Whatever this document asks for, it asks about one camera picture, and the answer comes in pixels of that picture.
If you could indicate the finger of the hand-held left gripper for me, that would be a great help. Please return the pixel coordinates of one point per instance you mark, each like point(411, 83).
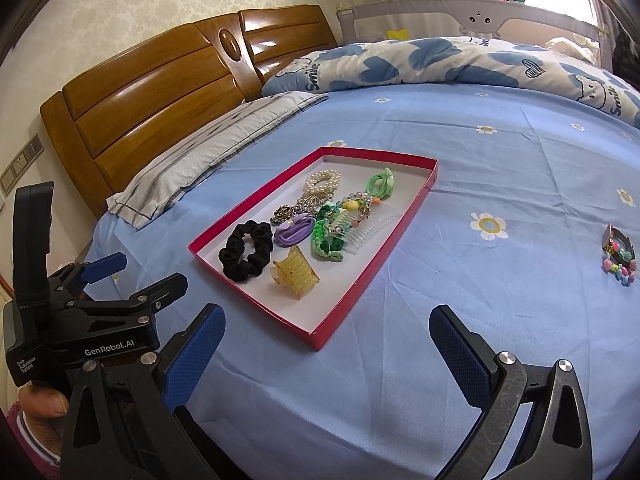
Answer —
point(105, 265)
point(160, 287)

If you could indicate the person's left forearm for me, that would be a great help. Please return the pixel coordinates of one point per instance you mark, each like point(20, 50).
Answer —
point(30, 437)

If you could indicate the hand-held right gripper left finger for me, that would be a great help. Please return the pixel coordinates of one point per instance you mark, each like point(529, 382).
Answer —
point(192, 355)

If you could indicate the person's left hand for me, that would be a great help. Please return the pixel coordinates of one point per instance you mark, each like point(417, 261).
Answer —
point(42, 402)

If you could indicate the blue floral bedsheet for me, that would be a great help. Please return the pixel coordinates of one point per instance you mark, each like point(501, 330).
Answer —
point(500, 170)

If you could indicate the gold filigree hair clip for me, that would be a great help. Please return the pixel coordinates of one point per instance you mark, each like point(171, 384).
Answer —
point(307, 203)

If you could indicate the grey bed guard rail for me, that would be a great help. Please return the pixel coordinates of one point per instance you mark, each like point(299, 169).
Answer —
point(425, 15)

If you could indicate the blue heart print quilt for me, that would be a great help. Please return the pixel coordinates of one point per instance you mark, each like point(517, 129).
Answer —
point(400, 65)

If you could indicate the pearl bead scrunchie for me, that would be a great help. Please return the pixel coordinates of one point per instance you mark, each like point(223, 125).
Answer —
point(312, 185)

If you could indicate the yellow claw hair clip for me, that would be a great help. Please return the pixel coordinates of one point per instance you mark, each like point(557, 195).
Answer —
point(295, 272)

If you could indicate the red cardboard box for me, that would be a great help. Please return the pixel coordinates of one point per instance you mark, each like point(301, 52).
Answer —
point(320, 305)

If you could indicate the wooden headboard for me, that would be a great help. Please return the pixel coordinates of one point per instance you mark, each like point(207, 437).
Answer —
point(150, 110)

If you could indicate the square wrist watch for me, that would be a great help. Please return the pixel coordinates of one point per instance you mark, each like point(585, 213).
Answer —
point(622, 240)

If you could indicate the clear hair comb with pompoms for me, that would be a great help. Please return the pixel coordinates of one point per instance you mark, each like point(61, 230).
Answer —
point(370, 232)

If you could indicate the grey striped pillow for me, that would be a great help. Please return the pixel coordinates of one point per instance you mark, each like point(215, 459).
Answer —
point(200, 155)

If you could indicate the wall switch panel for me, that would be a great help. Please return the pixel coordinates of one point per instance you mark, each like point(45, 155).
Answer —
point(20, 162)

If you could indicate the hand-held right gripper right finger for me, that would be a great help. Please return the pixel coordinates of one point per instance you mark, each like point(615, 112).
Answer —
point(460, 355)

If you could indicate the black scrunchie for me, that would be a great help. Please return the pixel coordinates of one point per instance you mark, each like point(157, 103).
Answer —
point(232, 260)

